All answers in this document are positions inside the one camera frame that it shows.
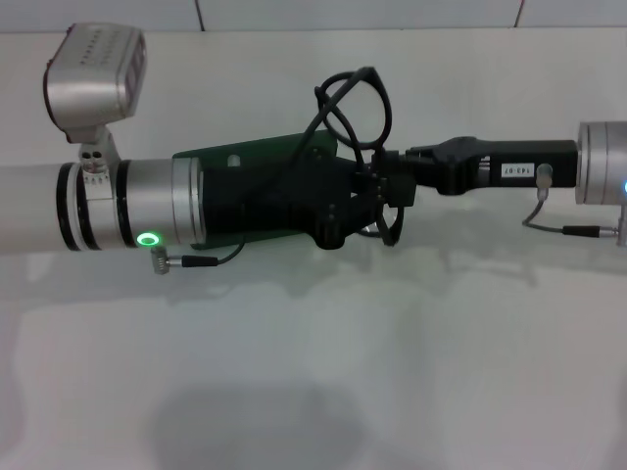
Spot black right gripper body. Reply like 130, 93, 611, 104
405, 136, 580, 197

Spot left gripper cable with plug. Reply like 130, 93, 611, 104
149, 234, 249, 276

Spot green glasses case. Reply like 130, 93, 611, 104
171, 129, 340, 252

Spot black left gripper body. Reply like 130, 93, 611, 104
199, 141, 355, 252

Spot gripper cable with plug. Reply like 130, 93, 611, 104
521, 164, 621, 240
149, 234, 249, 276

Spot black glasses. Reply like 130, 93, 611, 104
292, 66, 406, 249

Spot right gripper cable with plug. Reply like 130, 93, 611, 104
521, 164, 621, 240

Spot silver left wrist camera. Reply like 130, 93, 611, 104
41, 23, 148, 171

